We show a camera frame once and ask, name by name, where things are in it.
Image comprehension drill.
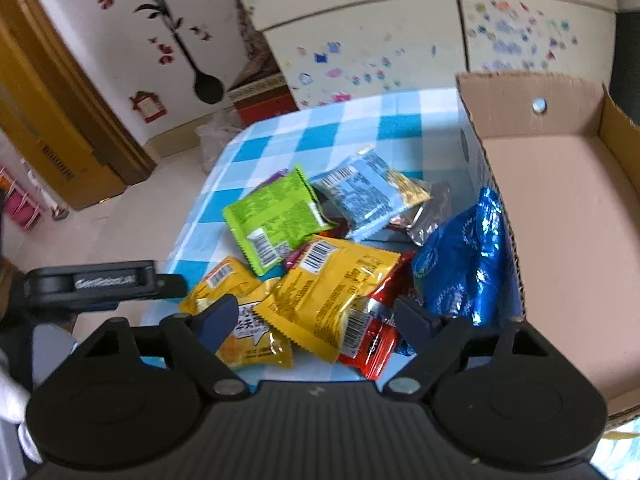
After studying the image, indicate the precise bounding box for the small yellow snack packet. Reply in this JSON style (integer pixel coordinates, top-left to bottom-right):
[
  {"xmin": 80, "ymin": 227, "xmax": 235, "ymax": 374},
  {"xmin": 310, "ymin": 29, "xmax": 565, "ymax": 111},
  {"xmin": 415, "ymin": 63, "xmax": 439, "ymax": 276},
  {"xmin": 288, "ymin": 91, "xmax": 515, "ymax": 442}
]
[{"xmin": 179, "ymin": 257, "xmax": 294, "ymax": 368}]

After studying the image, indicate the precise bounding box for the red house outlet decal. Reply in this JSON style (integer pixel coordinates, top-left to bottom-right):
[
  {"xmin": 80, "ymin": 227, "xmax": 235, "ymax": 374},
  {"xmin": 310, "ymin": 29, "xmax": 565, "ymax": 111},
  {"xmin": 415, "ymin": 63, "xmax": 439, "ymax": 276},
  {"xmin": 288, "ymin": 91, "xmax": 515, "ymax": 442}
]
[{"xmin": 129, "ymin": 91, "xmax": 167, "ymax": 124}]

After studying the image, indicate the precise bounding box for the pink shoe rack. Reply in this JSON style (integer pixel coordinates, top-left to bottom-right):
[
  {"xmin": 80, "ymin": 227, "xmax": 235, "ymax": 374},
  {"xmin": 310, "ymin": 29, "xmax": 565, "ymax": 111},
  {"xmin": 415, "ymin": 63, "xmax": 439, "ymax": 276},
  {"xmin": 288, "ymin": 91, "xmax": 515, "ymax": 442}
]
[{"xmin": 1, "ymin": 146, "xmax": 70, "ymax": 232}]

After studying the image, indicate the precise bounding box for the large yellow snack packet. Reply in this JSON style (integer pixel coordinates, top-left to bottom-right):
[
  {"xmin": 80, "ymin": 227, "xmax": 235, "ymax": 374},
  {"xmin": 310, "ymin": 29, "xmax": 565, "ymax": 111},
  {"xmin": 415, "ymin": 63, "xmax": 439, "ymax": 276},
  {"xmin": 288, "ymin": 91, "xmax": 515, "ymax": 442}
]
[{"xmin": 255, "ymin": 235, "xmax": 400, "ymax": 363}]

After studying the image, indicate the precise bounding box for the red brown carton box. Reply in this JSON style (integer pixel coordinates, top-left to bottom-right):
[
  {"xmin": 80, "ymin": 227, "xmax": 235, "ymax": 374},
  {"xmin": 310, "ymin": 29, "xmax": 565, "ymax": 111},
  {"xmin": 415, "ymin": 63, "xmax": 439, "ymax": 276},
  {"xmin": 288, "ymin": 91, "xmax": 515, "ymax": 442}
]
[{"xmin": 227, "ymin": 53, "xmax": 298, "ymax": 126}]

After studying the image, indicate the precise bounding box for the shiny blue snack bag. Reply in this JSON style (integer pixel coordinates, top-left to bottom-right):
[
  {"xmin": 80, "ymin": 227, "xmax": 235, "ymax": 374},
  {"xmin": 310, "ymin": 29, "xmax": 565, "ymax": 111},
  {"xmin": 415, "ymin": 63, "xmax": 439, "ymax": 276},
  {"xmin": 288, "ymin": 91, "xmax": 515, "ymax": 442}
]
[{"xmin": 411, "ymin": 186, "xmax": 523, "ymax": 327}]

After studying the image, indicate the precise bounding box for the light blue snack packet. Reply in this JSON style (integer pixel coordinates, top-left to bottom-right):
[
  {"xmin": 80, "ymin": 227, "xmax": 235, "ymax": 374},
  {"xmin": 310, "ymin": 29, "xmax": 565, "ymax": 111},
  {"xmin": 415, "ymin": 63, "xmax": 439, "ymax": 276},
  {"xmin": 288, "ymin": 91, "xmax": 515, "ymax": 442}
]
[{"xmin": 310, "ymin": 148, "xmax": 408, "ymax": 242}]

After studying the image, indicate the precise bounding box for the purple snack packet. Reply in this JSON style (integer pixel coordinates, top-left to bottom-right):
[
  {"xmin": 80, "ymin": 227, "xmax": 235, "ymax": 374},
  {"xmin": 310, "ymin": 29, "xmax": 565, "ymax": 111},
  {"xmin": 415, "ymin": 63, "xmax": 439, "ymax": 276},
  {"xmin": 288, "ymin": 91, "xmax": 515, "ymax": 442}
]
[{"xmin": 256, "ymin": 165, "xmax": 326, "ymax": 266}]

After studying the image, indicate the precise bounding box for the silver foil snack packet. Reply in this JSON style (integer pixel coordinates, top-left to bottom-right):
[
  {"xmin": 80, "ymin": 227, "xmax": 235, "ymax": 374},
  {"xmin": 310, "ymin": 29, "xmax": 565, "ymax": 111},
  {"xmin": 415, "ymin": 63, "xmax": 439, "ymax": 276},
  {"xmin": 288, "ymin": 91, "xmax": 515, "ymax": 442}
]
[{"xmin": 387, "ymin": 179, "xmax": 452, "ymax": 246}]

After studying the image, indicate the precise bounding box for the blue checkered tablecloth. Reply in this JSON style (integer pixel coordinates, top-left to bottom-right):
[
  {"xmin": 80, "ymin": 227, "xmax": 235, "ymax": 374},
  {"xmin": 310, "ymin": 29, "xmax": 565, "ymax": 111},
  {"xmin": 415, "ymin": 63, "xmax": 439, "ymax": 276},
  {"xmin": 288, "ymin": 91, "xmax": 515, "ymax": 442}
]
[{"xmin": 164, "ymin": 88, "xmax": 496, "ymax": 286}]

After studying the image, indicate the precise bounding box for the black vase wall decal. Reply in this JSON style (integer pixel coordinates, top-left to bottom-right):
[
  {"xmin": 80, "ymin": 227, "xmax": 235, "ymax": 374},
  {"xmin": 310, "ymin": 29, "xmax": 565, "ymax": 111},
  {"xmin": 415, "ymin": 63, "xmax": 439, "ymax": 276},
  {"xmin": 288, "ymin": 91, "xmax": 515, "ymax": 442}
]
[{"xmin": 94, "ymin": 0, "xmax": 226, "ymax": 106}]

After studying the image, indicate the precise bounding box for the green snack packet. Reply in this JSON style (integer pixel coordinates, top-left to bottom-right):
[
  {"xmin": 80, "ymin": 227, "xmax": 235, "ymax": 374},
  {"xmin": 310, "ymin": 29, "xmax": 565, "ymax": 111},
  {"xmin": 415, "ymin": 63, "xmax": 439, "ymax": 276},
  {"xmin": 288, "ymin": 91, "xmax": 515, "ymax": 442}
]
[{"xmin": 222, "ymin": 165, "xmax": 334, "ymax": 276}]

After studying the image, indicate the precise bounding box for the white gloved hand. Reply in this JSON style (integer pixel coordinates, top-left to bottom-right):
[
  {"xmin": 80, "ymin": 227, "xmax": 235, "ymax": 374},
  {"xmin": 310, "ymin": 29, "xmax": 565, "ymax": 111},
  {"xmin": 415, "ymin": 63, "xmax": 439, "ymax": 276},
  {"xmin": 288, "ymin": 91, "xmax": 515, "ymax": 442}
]
[{"xmin": 0, "ymin": 352, "xmax": 42, "ymax": 464}]

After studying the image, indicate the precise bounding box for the cream sticker-covered cabinet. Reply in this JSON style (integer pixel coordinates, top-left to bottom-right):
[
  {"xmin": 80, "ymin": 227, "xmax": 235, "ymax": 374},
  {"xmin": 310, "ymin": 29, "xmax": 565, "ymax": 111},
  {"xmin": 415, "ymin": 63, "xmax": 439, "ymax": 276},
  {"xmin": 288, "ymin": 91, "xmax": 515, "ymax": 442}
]
[{"xmin": 243, "ymin": 0, "xmax": 618, "ymax": 108}]

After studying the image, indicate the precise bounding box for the open cardboard box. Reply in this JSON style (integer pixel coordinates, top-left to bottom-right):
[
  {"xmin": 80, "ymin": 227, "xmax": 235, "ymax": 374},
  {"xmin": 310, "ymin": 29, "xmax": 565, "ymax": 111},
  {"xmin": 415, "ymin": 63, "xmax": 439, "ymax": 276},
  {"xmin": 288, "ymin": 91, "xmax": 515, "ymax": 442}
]
[{"xmin": 457, "ymin": 72, "xmax": 639, "ymax": 427}]

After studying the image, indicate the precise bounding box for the gold foil snack packet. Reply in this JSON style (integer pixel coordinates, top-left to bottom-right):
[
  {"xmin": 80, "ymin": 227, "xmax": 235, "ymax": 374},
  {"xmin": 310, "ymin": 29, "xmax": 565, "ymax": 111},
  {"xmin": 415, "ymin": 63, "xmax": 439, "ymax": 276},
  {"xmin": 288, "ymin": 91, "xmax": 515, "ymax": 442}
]
[{"xmin": 385, "ymin": 168, "xmax": 431, "ymax": 207}]

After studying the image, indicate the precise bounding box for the clear plastic bag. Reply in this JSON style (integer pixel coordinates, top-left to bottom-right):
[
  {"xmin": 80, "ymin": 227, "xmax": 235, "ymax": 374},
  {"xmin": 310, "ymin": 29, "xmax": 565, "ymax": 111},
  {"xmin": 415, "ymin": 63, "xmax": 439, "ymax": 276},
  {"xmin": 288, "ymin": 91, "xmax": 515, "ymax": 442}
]
[{"xmin": 195, "ymin": 110, "xmax": 243, "ymax": 174}]

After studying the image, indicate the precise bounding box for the red snack packet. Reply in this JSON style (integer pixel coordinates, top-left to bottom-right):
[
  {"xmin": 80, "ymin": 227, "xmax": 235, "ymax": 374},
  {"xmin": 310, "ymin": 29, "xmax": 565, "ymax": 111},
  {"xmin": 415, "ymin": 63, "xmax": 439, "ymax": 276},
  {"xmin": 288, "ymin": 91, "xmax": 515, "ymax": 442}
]
[{"xmin": 338, "ymin": 252, "xmax": 416, "ymax": 380}]

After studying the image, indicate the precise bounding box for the wooden door frame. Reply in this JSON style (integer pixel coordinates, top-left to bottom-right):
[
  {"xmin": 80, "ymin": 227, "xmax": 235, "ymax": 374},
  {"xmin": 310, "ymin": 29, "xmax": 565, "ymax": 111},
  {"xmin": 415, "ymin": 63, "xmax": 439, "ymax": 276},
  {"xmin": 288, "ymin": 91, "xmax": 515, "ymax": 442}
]
[{"xmin": 1, "ymin": 0, "xmax": 156, "ymax": 210}]

